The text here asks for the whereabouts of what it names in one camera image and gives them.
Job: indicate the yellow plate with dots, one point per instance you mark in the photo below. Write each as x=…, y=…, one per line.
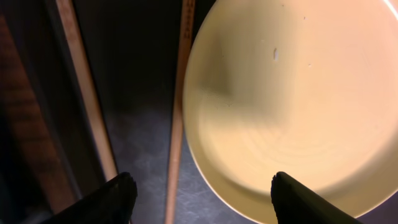
x=308, y=88

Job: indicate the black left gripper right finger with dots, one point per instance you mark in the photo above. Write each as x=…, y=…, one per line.
x=295, y=203

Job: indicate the wooden chopstick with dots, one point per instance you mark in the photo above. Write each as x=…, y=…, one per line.
x=87, y=87
x=184, y=46

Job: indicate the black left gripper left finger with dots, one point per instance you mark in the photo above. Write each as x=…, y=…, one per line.
x=112, y=203

